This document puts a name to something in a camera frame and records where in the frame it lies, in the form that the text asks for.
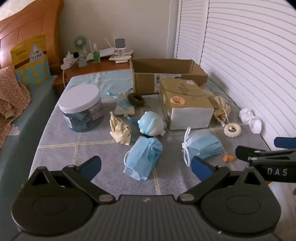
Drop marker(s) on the taped closed cardboard box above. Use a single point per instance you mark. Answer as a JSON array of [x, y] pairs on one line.
[[185, 102]]

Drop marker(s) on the orange earplug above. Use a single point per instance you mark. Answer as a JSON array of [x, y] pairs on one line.
[[229, 158]]

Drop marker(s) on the wide white louvred door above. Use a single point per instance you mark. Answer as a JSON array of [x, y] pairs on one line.
[[254, 58]]

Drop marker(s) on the blue face mask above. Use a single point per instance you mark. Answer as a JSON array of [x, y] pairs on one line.
[[203, 144], [144, 155]]

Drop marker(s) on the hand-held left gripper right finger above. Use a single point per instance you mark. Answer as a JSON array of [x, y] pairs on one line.
[[200, 170]]

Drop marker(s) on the wooden nightstand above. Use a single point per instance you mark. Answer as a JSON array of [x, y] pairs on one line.
[[99, 67]]

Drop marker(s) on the small display on white stand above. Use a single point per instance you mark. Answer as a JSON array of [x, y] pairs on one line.
[[119, 45]]

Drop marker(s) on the brown hair scrunchie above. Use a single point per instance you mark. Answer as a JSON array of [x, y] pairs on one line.
[[136, 99]]

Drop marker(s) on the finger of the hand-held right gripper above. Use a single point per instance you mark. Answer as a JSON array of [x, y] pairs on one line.
[[285, 142], [245, 153]]

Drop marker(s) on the small green desk fan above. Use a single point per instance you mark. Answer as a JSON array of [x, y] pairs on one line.
[[79, 44]]

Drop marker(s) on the yellow snack bag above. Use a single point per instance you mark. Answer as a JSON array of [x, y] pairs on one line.
[[30, 62]]

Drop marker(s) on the white power strip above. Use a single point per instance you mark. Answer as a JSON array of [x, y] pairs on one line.
[[68, 63]]

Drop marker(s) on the clear jar with white lid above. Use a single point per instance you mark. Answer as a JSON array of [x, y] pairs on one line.
[[79, 99]]

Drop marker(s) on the cream plush glove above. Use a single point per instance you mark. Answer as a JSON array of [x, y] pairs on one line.
[[120, 132]]

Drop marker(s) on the green card holder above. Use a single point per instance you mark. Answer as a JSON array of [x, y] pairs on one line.
[[96, 57]]

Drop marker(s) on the white router with antennas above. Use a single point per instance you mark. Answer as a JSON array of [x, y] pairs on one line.
[[105, 52]]

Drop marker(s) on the white remote control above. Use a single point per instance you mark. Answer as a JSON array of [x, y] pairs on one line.
[[120, 59]]

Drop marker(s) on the narrow white louvred door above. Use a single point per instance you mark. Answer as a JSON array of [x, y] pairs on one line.
[[192, 27]]

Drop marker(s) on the pale blue sachet bag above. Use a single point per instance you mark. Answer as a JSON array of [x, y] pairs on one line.
[[124, 106]]

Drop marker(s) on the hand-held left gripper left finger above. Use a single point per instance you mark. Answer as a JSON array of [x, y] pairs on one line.
[[92, 166]]

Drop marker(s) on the white plush figure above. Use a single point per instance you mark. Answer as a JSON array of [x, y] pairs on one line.
[[251, 120]]

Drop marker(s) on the floral pink cloth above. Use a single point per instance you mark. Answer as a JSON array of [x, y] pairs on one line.
[[11, 92]]

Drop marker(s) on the wooden headboard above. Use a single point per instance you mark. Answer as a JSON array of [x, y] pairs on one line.
[[34, 20]]

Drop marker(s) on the blue and white plush toy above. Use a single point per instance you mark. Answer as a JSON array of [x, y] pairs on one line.
[[150, 124]]

